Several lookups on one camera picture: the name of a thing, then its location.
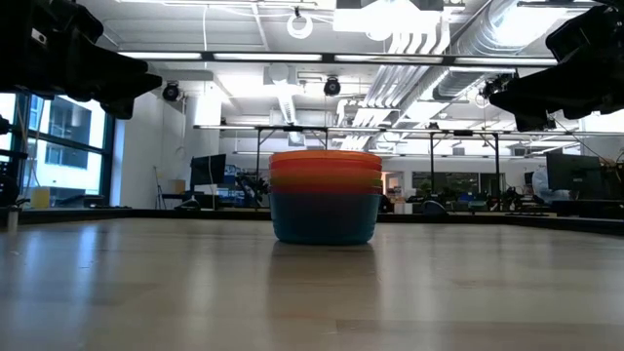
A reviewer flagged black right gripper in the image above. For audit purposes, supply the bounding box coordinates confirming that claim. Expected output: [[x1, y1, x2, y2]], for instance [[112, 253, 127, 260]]
[[488, 0, 624, 134]]

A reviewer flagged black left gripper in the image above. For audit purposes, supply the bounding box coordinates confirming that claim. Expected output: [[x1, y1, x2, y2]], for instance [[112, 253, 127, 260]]
[[0, 0, 164, 121]]

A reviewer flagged orange plastic bowl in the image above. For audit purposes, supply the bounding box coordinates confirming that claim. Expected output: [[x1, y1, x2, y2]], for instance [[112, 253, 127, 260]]
[[268, 149, 383, 165]]

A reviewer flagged purple plastic bowl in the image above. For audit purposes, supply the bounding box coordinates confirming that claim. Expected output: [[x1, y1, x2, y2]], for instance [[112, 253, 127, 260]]
[[268, 183, 383, 196]]

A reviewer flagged blue plastic bowl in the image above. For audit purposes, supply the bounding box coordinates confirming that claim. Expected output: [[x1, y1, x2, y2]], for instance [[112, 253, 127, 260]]
[[268, 192, 382, 247]]

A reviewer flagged white LED light bar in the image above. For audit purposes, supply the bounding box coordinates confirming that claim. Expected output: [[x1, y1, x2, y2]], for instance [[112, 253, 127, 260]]
[[452, 57, 559, 66], [333, 54, 445, 65], [213, 52, 324, 62], [118, 52, 203, 61]]

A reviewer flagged black computer monitor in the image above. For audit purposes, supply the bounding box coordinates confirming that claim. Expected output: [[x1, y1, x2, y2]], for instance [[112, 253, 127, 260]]
[[545, 152, 604, 193], [603, 163, 624, 201], [189, 153, 228, 187]]

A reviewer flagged large window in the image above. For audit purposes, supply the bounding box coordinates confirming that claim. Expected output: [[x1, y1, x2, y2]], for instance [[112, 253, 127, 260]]
[[0, 92, 116, 209]]

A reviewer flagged yellow container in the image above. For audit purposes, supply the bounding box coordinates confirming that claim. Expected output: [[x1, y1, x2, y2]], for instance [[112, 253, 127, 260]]
[[30, 186, 52, 211]]

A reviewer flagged black overhead beam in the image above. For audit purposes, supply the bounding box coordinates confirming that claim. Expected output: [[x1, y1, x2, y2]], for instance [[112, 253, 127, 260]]
[[116, 50, 560, 67]]

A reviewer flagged silver ventilation duct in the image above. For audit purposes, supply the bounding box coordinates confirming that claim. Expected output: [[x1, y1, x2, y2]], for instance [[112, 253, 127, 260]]
[[431, 0, 566, 101]]

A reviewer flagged black workstation frame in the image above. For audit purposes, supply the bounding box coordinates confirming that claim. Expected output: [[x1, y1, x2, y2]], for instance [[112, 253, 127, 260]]
[[428, 130, 501, 199], [254, 125, 330, 191]]

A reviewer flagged black table edge rail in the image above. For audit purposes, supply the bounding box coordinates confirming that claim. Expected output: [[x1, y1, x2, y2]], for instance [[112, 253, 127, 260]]
[[0, 207, 624, 236]]

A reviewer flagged white coiled cable ring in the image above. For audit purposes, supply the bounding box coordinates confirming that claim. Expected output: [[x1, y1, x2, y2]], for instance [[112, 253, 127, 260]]
[[286, 12, 314, 40]]

